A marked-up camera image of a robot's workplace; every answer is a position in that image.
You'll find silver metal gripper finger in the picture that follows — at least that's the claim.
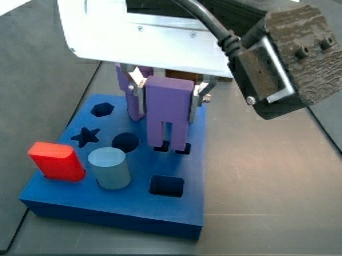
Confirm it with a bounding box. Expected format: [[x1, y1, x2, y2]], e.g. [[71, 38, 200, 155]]
[[188, 75, 218, 122]]

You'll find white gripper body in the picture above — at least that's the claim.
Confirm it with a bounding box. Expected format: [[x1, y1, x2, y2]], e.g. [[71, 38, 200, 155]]
[[57, 0, 231, 77]]

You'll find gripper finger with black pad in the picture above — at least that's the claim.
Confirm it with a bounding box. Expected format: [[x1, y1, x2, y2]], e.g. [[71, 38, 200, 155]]
[[127, 65, 147, 115]]

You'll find purple double-square block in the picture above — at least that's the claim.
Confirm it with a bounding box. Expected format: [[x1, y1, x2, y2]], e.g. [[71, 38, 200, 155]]
[[145, 76, 194, 151]]

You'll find purple hexagon-top block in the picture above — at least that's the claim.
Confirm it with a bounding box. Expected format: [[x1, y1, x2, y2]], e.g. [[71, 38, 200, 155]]
[[115, 63, 144, 121]]

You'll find brown arch block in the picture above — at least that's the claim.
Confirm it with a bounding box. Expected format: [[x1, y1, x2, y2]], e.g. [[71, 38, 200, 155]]
[[166, 69, 202, 83]]

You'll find light blue cylinder block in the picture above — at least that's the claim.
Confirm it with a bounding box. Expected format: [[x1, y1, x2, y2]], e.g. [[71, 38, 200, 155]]
[[88, 147, 131, 190]]

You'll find red rounded block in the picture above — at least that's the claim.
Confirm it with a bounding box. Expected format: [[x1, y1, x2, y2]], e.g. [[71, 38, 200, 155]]
[[28, 142, 85, 182]]

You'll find blue shape-sorter base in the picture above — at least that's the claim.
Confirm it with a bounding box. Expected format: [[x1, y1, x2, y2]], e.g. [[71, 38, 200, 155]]
[[19, 94, 206, 240]]

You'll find black camera cable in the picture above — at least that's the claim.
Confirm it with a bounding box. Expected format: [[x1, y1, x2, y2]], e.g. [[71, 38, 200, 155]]
[[171, 0, 244, 61]]

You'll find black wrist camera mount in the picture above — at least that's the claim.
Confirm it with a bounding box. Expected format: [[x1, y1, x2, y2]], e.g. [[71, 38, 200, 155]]
[[230, 4, 342, 120]]

